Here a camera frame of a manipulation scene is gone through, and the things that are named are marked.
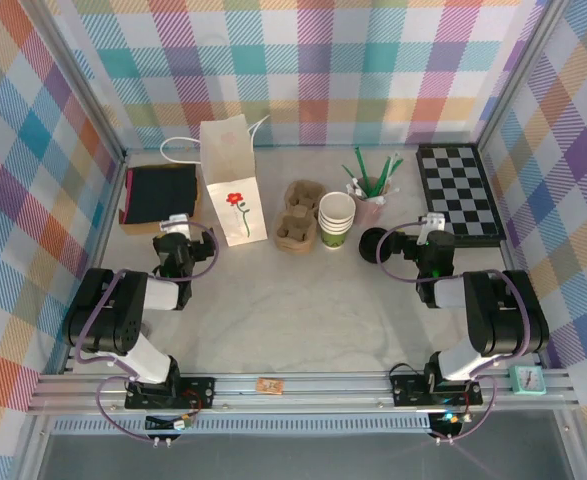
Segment thin green drinking straw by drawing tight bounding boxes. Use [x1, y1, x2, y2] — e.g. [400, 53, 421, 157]
[341, 163, 369, 197]

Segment aluminium mounting rail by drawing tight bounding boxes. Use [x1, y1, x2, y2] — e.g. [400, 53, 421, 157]
[27, 369, 579, 416]

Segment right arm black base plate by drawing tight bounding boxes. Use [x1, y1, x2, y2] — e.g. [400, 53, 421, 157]
[390, 372, 484, 409]

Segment black plastic cup lid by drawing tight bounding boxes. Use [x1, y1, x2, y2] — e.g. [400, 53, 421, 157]
[359, 227, 393, 257]

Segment aluminium frame post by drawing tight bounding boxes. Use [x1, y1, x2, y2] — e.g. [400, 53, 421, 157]
[476, 0, 573, 151]
[22, 0, 127, 160]

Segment slotted grey cable duct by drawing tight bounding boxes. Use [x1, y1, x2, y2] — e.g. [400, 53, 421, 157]
[52, 417, 432, 435]

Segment mint green small clock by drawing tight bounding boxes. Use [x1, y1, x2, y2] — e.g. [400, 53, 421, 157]
[508, 364, 545, 397]

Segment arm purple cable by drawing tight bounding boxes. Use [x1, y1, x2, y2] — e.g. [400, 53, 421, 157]
[376, 223, 533, 445]
[75, 219, 222, 446]

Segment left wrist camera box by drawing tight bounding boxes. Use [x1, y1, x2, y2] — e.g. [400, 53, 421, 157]
[160, 213, 195, 242]

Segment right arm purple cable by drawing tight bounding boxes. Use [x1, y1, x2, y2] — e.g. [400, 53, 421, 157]
[376, 223, 533, 445]

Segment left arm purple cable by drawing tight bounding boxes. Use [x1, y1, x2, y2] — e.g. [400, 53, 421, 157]
[75, 219, 222, 446]

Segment small wired connector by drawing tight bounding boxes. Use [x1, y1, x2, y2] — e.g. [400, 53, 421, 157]
[145, 413, 195, 432]
[430, 410, 469, 430]

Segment green white paper cup stack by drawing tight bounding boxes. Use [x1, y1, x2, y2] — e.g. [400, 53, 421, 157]
[319, 202, 357, 250]

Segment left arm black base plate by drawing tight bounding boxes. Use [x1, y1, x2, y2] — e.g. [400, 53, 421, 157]
[124, 375, 217, 412]

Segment white flower paper bag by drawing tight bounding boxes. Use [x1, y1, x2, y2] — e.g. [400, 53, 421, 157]
[160, 114, 272, 248]

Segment pink napkin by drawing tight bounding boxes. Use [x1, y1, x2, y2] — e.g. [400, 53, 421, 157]
[124, 168, 135, 221]

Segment brown pulp cup carrier stack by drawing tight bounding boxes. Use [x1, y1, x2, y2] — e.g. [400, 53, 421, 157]
[272, 182, 322, 257]

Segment stack of napkins, black top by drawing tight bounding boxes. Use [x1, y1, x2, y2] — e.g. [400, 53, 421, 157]
[118, 162, 205, 236]

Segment black grey chessboard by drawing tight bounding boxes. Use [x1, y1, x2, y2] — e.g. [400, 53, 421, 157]
[415, 143, 507, 249]

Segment dark green drinking straw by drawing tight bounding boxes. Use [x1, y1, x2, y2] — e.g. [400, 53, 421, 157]
[354, 146, 375, 197]

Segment pink straw holder cup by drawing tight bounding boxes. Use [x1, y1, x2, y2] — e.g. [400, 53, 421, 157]
[347, 185, 387, 227]

